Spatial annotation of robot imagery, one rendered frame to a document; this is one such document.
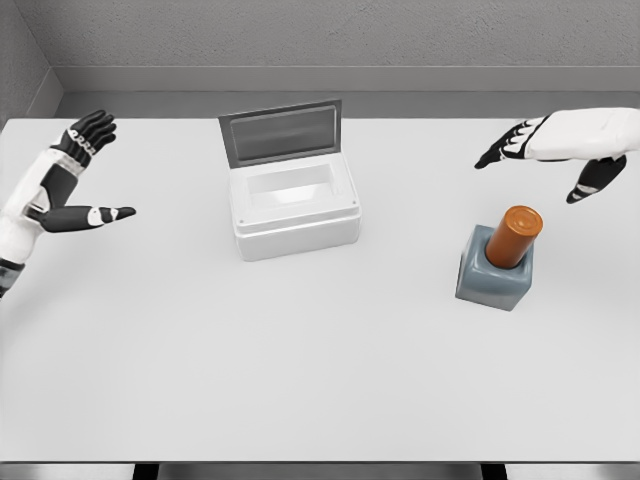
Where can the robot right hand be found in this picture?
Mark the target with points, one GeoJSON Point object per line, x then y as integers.
{"type": "Point", "coordinates": [575, 136]}

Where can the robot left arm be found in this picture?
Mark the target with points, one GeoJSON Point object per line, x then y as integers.
{"type": "Point", "coordinates": [11, 245]}

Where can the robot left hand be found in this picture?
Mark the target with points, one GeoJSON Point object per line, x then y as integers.
{"type": "Point", "coordinates": [60, 180]}

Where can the white box with open lid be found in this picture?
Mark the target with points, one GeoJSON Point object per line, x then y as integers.
{"type": "Point", "coordinates": [295, 210]}

